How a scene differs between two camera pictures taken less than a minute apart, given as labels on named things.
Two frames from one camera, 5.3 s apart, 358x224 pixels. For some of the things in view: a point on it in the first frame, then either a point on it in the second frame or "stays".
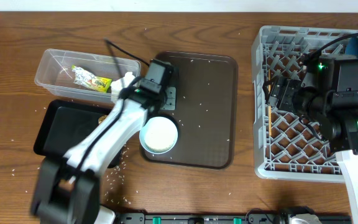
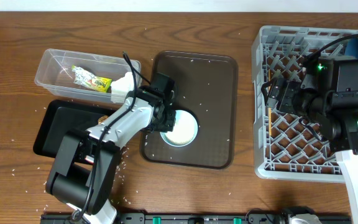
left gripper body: [171, 97] to [168, 121]
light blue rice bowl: [158, 135] to [184, 130]
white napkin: [120, 84] stays
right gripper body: [285, 89] stays
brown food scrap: [102, 118] stays
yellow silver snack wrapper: [96, 83] stays
